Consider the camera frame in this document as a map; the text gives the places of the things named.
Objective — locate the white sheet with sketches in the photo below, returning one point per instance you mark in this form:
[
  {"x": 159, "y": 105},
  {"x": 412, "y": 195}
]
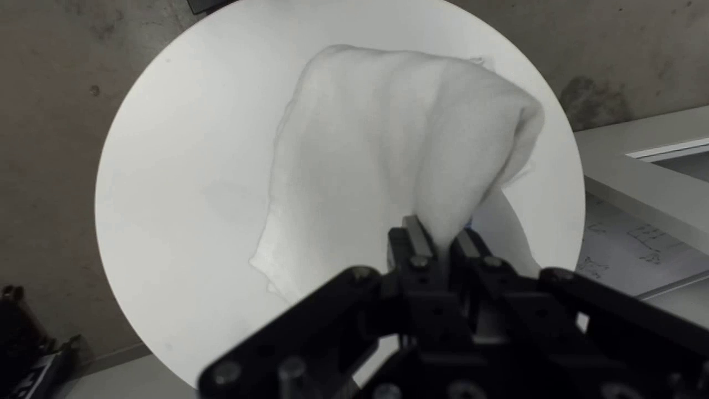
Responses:
[{"x": 635, "y": 254}]

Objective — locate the white towel with blue stripes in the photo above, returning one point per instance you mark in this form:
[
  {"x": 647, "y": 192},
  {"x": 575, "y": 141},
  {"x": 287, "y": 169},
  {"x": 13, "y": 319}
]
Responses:
[{"x": 369, "y": 147}]

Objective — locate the black equipment frame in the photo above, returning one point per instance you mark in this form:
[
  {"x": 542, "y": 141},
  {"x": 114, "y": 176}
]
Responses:
[{"x": 24, "y": 346}]

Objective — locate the white room door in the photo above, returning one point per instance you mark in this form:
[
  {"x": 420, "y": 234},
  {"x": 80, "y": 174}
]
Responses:
[{"x": 635, "y": 184}]

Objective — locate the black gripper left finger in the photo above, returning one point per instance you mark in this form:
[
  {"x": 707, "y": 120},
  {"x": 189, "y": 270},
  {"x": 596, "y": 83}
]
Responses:
[{"x": 324, "y": 323}]

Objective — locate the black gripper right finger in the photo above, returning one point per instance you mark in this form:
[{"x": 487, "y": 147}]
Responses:
[{"x": 589, "y": 317}]

